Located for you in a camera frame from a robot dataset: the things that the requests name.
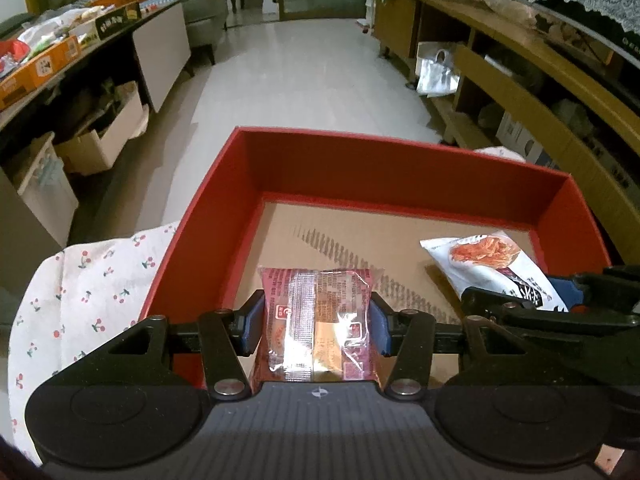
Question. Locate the silver plastic bag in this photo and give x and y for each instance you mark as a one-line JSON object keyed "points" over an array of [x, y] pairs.
{"points": [[436, 75]]}

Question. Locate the dark side table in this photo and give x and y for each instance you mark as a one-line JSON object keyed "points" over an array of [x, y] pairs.
{"points": [[151, 52]]}

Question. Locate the black snack box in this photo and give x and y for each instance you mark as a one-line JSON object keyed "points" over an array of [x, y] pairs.
{"points": [[117, 19]]}

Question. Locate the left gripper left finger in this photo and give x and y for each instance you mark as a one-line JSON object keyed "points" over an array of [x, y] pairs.
{"points": [[226, 336]]}

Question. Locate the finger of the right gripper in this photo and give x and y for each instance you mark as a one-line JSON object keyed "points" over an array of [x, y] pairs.
{"points": [[517, 312], [586, 291]]}

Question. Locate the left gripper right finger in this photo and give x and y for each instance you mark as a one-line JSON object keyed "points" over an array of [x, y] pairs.
{"points": [[409, 337]]}

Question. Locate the cherry print tablecloth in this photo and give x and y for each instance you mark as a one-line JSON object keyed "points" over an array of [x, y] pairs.
{"points": [[77, 300]]}

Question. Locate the open cardboard carton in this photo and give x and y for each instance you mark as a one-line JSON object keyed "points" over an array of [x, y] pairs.
{"points": [[99, 141]]}

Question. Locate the pink clear cake packet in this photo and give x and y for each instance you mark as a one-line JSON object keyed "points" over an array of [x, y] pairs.
{"points": [[316, 326]]}

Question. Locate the grey sofa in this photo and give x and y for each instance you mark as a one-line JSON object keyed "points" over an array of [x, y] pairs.
{"points": [[206, 22]]}

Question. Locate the red cardboard box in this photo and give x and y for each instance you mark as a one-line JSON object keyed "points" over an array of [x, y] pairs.
{"points": [[205, 260]]}

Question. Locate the orange cardboard box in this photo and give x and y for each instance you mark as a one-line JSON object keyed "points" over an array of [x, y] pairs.
{"points": [[35, 73]]}

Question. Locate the white noodle snack bag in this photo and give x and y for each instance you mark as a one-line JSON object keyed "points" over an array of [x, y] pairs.
{"points": [[493, 262]]}

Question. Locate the long wooden tv bench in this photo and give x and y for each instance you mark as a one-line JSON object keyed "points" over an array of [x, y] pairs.
{"points": [[585, 129]]}

